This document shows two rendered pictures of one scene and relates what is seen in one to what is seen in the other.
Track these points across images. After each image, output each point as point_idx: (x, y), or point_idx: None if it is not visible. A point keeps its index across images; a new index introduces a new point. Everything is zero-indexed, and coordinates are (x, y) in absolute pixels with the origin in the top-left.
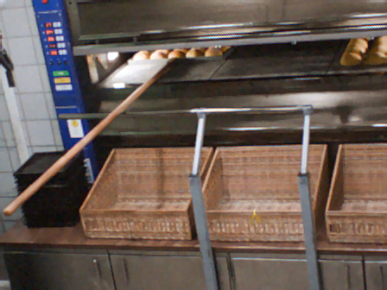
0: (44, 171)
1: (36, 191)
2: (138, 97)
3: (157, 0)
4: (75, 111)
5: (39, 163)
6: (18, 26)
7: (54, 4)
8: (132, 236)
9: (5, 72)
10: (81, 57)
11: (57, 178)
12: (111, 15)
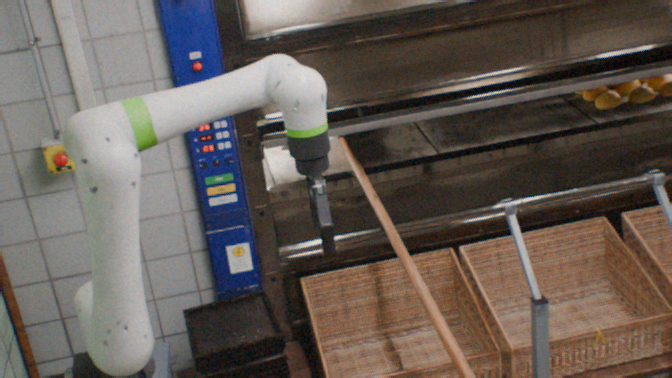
0: (242, 339)
1: None
2: (341, 195)
3: (376, 48)
4: (241, 233)
5: (213, 327)
6: None
7: (214, 71)
8: None
9: (310, 203)
10: (251, 149)
11: (270, 346)
12: None
